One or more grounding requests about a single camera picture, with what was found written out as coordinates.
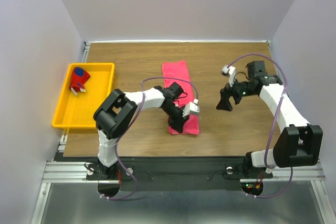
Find pink towel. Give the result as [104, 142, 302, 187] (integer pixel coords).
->
[162, 60, 200, 135]

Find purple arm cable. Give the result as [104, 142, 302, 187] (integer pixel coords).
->
[98, 77, 200, 201]
[228, 52, 294, 199]

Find aluminium front frame rail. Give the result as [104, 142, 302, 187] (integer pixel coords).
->
[42, 157, 325, 185]

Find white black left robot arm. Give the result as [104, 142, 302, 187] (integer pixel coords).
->
[93, 82, 190, 179]

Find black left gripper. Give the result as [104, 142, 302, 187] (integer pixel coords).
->
[161, 103, 189, 134]

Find red and blue patterned towel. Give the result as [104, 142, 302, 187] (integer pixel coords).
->
[69, 67, 90, 95]

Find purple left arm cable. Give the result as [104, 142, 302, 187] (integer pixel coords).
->
[98, 77, 200, 201]

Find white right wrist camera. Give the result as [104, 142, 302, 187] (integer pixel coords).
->
[222, 65, 236, 87]

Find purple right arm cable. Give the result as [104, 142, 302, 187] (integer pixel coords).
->
[228, 52, 294, 199]

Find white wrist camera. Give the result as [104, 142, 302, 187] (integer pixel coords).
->
[222, 65, 236, 87]
[182, 102, 200, 117]

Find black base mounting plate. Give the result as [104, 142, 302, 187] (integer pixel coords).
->
[84, 156, 272, 191]

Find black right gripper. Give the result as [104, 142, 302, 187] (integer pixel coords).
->
[215, 74, 256, 112]

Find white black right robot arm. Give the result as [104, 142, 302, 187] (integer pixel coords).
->
[216, 61, 323, 177]

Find yellow plastic tray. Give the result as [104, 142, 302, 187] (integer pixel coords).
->
[51, 62, 115, 129]

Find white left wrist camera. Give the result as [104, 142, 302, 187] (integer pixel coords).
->
[182, 102, 200, 117]

